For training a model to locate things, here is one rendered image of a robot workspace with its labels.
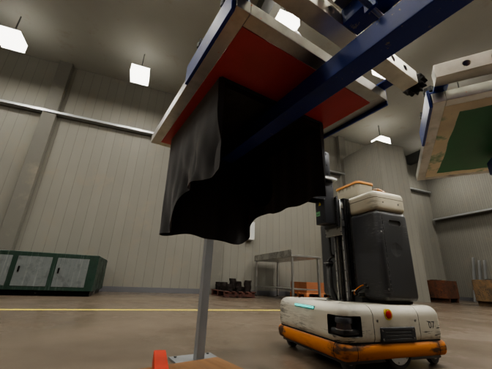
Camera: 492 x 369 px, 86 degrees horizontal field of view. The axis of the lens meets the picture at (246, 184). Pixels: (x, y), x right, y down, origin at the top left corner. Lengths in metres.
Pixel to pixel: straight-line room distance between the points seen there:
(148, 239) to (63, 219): 1.99
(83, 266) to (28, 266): 0.79
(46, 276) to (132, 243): 2.26
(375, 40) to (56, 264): 5.54
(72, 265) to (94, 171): 2.95
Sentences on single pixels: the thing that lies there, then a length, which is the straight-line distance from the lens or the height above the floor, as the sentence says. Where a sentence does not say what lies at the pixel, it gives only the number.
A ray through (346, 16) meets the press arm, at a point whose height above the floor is 1.00.
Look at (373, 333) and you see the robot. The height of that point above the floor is 0.16.
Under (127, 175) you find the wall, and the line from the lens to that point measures 7.77.
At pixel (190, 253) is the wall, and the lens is 7.46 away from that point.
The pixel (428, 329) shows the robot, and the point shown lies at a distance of 1.81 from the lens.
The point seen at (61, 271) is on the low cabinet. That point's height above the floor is 0.38.
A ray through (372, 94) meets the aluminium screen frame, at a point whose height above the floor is 0.95.
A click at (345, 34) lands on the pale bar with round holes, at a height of 0.99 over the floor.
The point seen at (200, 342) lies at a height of 0.09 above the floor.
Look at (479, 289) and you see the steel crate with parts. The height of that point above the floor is 0.39.
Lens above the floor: 0.37
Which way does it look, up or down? 20 degrees up
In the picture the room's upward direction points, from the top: 2 degrees clockwise
